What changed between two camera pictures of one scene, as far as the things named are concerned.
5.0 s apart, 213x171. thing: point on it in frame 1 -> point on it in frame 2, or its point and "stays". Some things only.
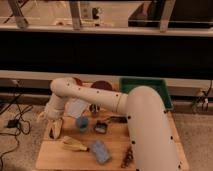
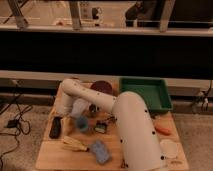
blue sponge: (102, 155) stays
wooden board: (100, 141) stays
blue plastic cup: (82, 122) stays
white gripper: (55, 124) -> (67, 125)
